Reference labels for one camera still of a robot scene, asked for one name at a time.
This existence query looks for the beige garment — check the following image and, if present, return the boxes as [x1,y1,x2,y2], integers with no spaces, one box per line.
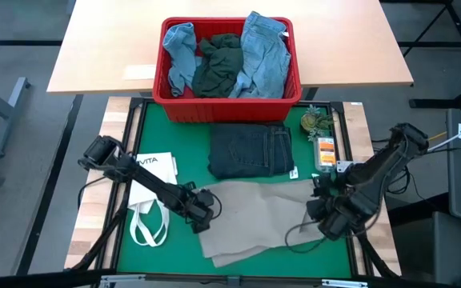
[197,178,328,269]

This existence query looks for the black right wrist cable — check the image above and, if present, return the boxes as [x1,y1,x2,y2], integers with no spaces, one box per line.
[284,221,330,254]

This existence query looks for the light wooden desk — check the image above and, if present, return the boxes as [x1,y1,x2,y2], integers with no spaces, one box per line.
[46,0,415,95]

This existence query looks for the light blue jeans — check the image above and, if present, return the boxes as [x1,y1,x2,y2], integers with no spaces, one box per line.
[226,10,292,99]

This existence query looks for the black cable bundle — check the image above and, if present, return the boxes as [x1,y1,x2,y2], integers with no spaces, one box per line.
[386,159,418,196]

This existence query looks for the black desk leg frame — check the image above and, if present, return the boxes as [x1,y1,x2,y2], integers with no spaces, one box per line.
[397,0,461,110]

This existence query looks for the green table mat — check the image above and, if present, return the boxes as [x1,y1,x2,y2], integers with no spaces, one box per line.
[116,102,354,280]

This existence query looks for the dark green garment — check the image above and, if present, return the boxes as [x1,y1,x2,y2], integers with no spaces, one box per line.
[190,33,245,99]

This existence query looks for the light blue denim garment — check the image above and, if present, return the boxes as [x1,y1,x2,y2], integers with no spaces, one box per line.
[162,22,202,98]

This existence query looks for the red plastic laundry basket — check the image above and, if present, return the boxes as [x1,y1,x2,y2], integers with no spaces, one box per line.
[151,16,303,124]

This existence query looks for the grey cabinet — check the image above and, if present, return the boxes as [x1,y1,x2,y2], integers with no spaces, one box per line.
[390,210,461,286]

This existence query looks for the dark blue denim jeans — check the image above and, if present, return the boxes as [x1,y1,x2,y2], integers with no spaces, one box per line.
[206,122,296,181]

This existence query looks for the cream canvas tote bag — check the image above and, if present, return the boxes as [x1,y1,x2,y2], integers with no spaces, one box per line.
[127,151,179,247]

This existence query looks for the grey desk leg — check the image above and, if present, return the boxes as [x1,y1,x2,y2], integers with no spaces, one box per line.
[0,76,32,158]

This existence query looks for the potted artificial succulent plant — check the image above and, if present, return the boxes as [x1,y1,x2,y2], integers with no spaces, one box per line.
[299,103,336,142]

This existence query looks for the white crinkled packet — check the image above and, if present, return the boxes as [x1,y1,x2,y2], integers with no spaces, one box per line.
[313,135,339,174]

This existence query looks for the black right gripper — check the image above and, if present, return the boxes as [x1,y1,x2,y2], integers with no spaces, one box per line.
[306,194,362,242]

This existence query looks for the black aluminium table frame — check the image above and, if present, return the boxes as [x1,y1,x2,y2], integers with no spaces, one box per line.
[64,98,402,288]

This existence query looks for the white paper strip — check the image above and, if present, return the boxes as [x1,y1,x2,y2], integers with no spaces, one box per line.
[122,64,158,81]

